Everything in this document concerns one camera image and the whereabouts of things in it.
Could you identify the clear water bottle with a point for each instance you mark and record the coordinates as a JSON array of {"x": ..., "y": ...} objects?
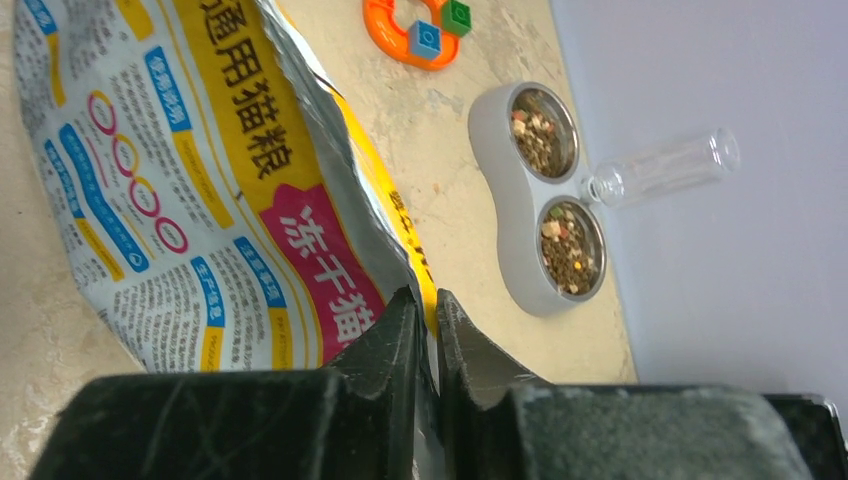
[{"x": 663, "y": 170}]

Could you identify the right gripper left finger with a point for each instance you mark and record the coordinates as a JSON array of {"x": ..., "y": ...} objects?
[{"x": 350, "y": 419}]

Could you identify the orange green toy block piece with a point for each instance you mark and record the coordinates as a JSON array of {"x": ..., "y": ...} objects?
[{"x": 428, "y": 45}]

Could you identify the pet food bag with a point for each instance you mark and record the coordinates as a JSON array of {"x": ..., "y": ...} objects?
[{"x": 220, "y": 203}]

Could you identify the grey double pet bowl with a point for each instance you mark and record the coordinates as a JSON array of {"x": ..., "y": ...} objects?
[{"x": 524, "y": 198}]

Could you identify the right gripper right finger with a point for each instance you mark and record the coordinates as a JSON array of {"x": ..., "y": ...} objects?
[{"x": 502, "y": 421}]

